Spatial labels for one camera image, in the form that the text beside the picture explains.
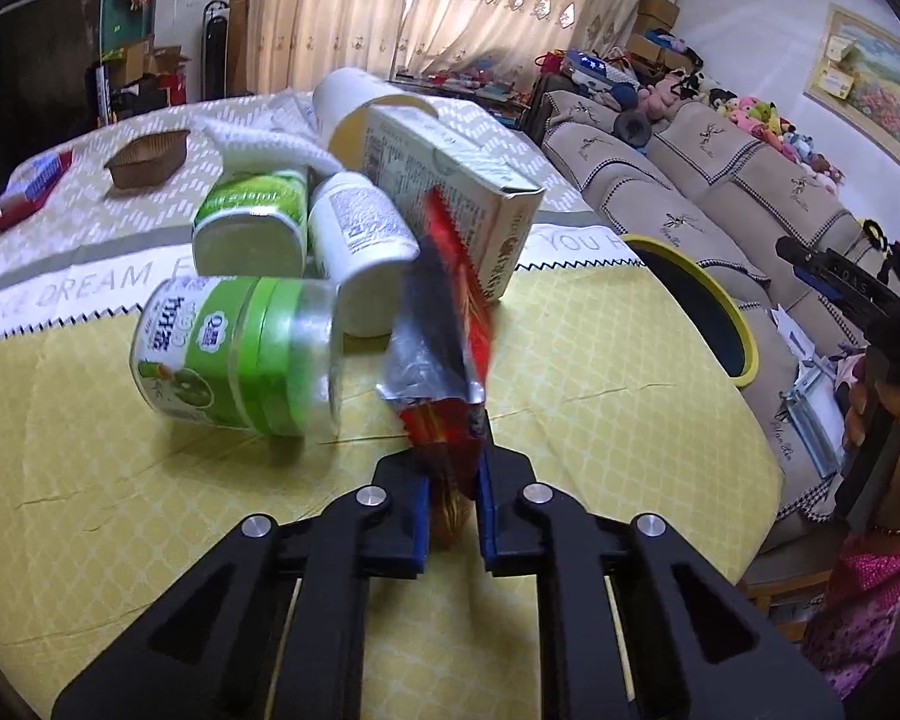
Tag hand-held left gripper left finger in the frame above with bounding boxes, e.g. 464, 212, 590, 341
51, 454, 430, 720

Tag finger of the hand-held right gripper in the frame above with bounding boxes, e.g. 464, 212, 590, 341
776, 236, 900, 316

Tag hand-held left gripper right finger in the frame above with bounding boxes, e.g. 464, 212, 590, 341
476, 405, 845, 720

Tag black bin with yellow rim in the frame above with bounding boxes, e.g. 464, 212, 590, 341
621, 234, 757, 389

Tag red foil snack wrapper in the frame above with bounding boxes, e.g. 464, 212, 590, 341
375, 187, 496, 550

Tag pile of papers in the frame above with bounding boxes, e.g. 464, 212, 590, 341
771, 306, 854, 482

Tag beige embroidered sofa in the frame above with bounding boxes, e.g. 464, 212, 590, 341
529, 90, 882, 590

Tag pile of plush toys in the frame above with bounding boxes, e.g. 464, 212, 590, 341
637, 67, 850, 187

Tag framed flower painting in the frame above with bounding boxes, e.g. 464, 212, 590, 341
804, 4, 900, 175

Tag clear jar with green label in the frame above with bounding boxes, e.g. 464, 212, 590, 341
129, 276, 344, 440

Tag pink patterned clothing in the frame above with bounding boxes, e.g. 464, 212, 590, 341
801, 529, 900, 700

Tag white pill bottle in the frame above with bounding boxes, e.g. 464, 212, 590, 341
306, 172, 421, 338

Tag stack of brown cardboard boxes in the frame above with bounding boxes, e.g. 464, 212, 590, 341
625, 0, 680, 62

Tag blue and white bag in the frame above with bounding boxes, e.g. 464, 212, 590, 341
561, 49, 625, 89

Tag green jar with white base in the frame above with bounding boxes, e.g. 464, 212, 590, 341
192, 169, 310, 278

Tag beige printed carton box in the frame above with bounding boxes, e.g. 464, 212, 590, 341
364, 105, 547, 305

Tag cream embroidered curtain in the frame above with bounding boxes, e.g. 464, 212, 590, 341
416, 0, 668, 91
241, 0, 421, 95

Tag low rack of books and toys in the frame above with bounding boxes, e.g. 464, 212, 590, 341
388, 64, 542, 119

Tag white cylindrical canister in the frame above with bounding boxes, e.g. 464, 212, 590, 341
313, 67, 440, 175

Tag brown paper baking tray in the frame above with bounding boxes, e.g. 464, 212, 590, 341
103, 129, 192, 190

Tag red flat box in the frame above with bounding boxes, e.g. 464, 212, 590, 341
0, 191, 47, 232

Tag black tower fan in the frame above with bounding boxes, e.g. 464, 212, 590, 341
204, 0, 230, 100

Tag blue star print box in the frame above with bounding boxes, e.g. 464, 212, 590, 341
4, 150, 74, 203

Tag open cardboard boxes with clutter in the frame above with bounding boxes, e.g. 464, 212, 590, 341
105, 36, 193, 112

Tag tall white tube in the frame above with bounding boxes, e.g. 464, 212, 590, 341
94, 64, 115, 128

